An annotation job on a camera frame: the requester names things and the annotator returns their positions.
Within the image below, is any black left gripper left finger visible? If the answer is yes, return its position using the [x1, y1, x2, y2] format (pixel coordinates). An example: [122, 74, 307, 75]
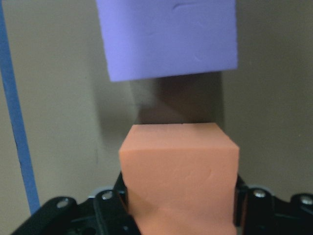
[13, 174, 140, 235]

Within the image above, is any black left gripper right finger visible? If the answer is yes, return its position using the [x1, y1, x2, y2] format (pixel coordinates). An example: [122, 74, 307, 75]
[233, 176, 313, 235]

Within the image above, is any orange foam cube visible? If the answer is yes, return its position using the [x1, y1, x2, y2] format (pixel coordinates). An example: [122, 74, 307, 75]
[119, 123, 240, 235]

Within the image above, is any purple foam cube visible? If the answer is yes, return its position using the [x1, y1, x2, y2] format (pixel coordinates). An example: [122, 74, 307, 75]
[96, 0, 238, 82]

